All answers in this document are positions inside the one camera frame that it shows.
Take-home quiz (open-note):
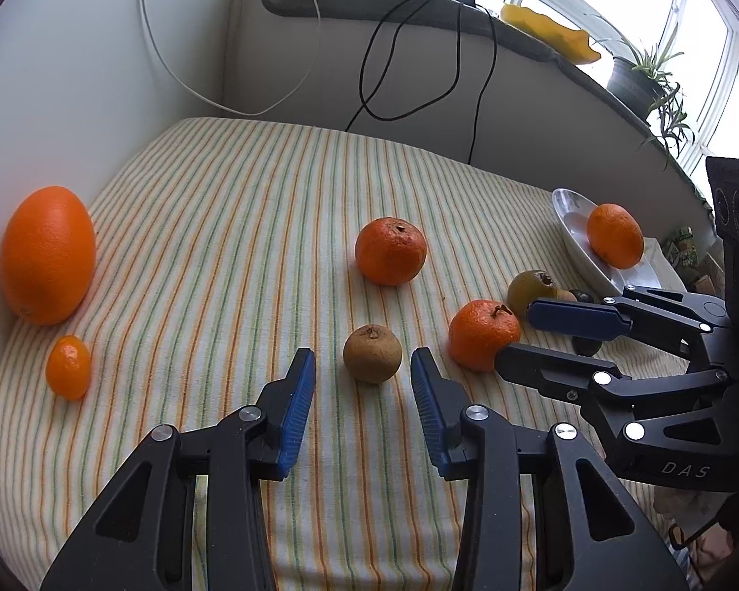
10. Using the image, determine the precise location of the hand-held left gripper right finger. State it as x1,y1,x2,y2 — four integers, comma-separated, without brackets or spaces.
410,348,691,591

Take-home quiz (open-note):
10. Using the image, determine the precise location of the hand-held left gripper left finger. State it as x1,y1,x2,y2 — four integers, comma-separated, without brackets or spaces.
40,348,318,591

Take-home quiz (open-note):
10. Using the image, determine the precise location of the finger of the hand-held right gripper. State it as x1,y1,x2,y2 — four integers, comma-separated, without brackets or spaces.
526,286,733,358
494,343,737,441

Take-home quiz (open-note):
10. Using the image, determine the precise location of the green-brown fruit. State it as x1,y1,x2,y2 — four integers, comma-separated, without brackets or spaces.
507,269,561,318

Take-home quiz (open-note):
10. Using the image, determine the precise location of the round brown fruit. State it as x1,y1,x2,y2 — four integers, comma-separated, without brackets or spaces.
343,324,403,384

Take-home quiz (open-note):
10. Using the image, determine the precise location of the tangerine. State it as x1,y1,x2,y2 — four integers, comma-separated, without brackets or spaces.
448,299,522,373
355,217,428,287

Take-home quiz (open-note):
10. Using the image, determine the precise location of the large round orange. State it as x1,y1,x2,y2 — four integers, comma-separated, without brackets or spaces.
587,203,645,270

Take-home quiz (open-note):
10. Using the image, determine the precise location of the floral white plate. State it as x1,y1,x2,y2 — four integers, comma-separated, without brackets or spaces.
552,188,691,296

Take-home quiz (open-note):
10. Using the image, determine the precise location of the small smooth mandarin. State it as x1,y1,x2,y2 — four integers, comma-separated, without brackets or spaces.
45,335,93,401

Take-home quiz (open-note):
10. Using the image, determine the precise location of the large oval orange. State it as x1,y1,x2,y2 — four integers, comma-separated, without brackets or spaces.
0,186,97,326

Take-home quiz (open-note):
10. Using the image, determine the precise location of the striped cloth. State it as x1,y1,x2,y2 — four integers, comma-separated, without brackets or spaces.
0,117,709,591

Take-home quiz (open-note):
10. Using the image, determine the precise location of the potted spider plant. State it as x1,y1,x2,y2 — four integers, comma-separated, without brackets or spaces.
585,12,697,173

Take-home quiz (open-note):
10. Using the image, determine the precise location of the yellow bowl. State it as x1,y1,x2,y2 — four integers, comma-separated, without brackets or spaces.
500,3,601,64

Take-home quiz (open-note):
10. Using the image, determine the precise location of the long black cable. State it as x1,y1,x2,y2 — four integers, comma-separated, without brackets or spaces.
467,5,499,165

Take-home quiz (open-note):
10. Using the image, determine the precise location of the looped black cable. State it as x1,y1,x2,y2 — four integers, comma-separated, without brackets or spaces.
343,0,463,133

